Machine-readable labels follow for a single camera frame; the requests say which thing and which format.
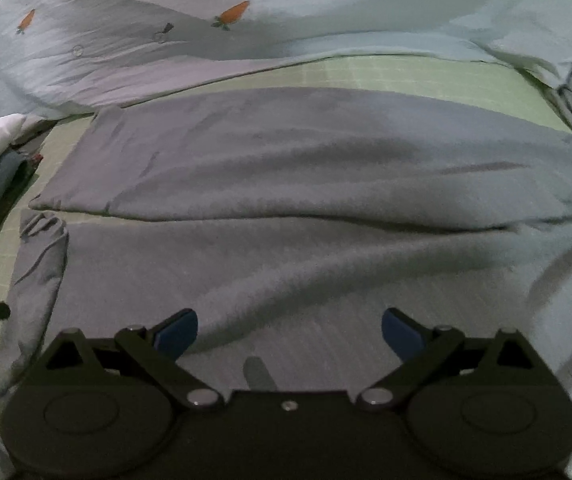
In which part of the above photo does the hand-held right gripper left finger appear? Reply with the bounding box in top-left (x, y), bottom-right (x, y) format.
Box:
top-left (41, 308), bottom-right (226, 409)

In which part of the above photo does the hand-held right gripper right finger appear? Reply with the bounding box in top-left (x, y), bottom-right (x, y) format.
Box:
top-left (356, 307), bottom-right (538, 408)

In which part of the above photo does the grey shirt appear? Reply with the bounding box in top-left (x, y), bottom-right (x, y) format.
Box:
top-left (0, 87), bottom-right (572, 461)

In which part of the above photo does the green grid mat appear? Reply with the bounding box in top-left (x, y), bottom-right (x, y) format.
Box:
top-left (0, 55), bottom-right (572, 480)

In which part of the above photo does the carrot print light curtain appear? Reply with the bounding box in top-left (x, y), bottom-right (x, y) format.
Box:
top-left (0, 0), bottom-right (572, 117)

